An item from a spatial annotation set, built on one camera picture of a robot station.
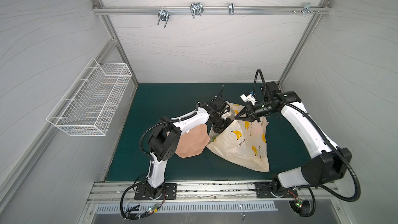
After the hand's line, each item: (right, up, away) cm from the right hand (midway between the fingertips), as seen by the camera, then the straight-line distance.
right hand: (238, 115), depth 71 cm
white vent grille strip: (-25, -42, -1) cm, 49 cm away
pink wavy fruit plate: (-23, -19, +19) cm, 35 cm away
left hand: (+1, -10, +11) cm, 15 cm away
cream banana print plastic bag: (+2, -12, -1) cm, 12 cm away
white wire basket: (-68, +4, -3) cm, 68 cm away
